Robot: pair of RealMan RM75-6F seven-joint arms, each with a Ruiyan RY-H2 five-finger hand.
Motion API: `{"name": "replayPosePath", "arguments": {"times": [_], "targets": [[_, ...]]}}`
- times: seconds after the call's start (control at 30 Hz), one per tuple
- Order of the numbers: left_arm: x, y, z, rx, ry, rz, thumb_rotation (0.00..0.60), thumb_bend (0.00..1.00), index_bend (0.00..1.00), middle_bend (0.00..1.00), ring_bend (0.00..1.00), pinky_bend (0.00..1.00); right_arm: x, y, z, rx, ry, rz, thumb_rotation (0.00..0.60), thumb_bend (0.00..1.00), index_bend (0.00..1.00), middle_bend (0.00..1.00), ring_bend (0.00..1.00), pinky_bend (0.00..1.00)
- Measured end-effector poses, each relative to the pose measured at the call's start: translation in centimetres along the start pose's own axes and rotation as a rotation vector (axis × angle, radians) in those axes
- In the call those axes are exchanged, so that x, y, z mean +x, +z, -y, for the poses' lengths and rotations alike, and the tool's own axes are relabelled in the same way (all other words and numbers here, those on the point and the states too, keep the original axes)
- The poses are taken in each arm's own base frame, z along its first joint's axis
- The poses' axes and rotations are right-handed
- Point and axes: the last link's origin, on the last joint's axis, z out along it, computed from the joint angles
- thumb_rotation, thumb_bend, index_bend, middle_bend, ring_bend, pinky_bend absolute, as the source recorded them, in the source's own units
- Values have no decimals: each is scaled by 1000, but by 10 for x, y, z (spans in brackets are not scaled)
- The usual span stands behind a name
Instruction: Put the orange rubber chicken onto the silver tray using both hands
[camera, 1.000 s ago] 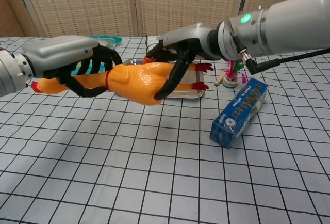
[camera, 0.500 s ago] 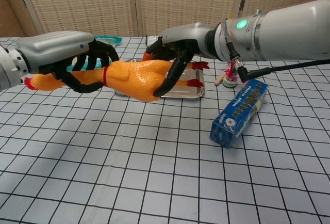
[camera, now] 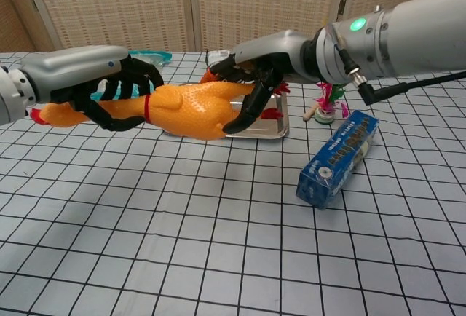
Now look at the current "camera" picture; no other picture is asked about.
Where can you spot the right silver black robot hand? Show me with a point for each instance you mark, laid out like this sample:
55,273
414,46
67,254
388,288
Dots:
276,50

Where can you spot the woven beige folding screen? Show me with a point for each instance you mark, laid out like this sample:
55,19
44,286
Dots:
109,3

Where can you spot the blue rectangular box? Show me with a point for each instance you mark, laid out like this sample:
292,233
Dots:
338,159

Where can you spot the stainless steel tray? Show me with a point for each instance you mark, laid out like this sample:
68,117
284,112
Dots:
271,126

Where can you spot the colourful feather shuttlecock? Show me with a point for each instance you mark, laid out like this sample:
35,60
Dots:
324,115

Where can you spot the metal screen hinge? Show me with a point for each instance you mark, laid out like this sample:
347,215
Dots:
342,5

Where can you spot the small wooden stick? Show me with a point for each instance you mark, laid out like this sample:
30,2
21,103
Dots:
308,115

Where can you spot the teal clear snack bag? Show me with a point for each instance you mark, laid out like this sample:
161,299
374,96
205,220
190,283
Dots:
160,55

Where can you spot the yellow rubber chicken toy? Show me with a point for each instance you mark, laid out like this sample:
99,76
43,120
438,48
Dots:
193,108

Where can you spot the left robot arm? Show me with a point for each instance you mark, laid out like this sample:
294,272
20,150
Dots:
12,94

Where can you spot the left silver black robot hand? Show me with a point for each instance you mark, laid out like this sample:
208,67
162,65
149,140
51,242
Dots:
73,65

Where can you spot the white black grid tablecloth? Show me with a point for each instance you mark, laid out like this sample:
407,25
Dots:
233,257

